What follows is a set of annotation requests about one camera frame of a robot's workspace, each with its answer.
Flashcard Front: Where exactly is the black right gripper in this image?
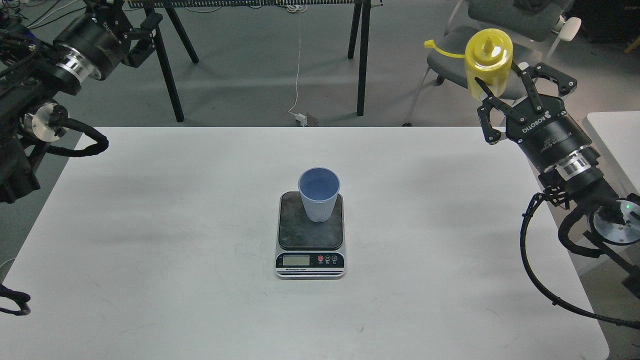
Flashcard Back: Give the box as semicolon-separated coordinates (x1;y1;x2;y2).
474;61;601;176

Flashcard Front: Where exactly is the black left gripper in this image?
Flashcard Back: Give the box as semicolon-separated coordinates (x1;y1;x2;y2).
54;0;163;83

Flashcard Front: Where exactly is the yellow squeeze bottle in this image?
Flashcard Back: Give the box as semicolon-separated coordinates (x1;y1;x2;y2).
423;26;514;101

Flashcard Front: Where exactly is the blue plastic cup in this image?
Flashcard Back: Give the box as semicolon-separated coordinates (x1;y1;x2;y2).
297;167;341;223

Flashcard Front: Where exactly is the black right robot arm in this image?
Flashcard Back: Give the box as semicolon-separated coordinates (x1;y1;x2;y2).
467;63;639;330

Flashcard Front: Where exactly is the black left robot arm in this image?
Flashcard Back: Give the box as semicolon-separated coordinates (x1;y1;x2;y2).
0;0;162;204

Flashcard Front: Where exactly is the digital kitchen scale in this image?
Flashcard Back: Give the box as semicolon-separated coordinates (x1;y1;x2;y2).
274;191;346;280

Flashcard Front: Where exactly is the black trestle table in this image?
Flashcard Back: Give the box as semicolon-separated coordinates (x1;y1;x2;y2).
126;0;374;117

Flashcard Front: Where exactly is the grey office chair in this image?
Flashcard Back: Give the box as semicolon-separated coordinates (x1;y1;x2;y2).
404;0;582;126

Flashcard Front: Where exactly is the white side table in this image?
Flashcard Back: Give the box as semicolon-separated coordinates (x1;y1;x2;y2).
582;111;640;196

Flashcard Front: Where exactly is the white charger cable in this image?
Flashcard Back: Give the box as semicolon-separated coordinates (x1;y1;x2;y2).
287;25;309;127

